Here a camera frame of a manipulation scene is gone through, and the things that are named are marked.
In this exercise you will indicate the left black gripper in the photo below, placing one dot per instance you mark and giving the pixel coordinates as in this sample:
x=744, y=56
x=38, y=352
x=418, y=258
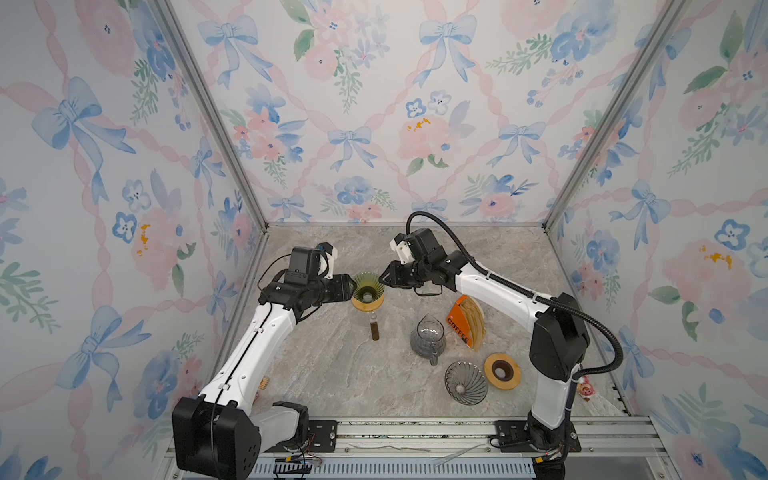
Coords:
x=341, y=286

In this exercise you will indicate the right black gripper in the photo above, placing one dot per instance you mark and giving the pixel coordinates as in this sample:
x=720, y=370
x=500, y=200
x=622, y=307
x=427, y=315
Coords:
x=394, y=271

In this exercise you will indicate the green glass dripper cone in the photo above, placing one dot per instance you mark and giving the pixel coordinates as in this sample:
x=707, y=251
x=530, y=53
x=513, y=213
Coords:
x=369, y=289

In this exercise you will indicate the clear glass server wooden handle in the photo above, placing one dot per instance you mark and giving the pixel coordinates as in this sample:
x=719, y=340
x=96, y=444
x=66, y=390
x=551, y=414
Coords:
x=372, y=316

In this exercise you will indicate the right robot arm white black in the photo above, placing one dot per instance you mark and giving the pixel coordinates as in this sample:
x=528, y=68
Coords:
x=559, y=338

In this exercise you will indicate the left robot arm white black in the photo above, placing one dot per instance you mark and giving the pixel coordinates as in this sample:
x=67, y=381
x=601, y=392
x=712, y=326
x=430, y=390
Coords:
x=216, y=434

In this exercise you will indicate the orange coffee filter pack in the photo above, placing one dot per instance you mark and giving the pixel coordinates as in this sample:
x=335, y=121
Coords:
x=467, y=319

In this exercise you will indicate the grey glass dripper cone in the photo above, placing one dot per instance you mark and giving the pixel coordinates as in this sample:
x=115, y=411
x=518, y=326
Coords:
x=465, y=383

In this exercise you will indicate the grey glass carafe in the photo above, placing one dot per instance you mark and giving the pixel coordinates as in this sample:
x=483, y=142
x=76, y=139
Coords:
x=427, y=340

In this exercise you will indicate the small colourful doll toy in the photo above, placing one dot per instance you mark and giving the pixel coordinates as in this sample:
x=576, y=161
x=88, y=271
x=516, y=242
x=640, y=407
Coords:
x=585, y=389

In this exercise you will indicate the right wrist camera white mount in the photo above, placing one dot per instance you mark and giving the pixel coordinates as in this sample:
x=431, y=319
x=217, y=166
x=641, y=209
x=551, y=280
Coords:
x=401, y=248

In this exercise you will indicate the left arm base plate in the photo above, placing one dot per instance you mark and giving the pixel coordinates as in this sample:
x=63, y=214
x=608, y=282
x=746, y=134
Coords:
x=317, y=436

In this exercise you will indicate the aluminium mounting rail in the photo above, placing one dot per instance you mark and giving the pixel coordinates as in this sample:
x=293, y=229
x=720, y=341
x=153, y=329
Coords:
x=454, y=448

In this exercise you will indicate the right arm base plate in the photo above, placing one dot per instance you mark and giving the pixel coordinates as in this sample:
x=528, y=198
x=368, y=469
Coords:
x=531, y=436

